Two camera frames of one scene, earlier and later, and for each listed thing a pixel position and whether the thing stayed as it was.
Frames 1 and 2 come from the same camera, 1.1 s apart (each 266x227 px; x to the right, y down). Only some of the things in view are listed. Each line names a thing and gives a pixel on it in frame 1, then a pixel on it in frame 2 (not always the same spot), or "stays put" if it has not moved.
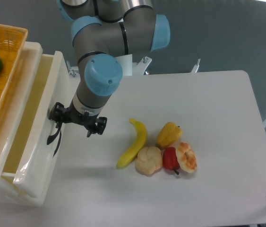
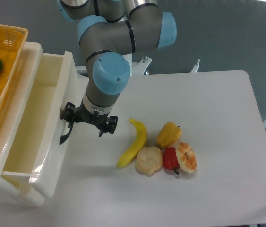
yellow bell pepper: [169, 135] stays put
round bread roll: [149, 160] stays put
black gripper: [59, 114] to [71, 113]
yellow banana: [132, 152] stays put
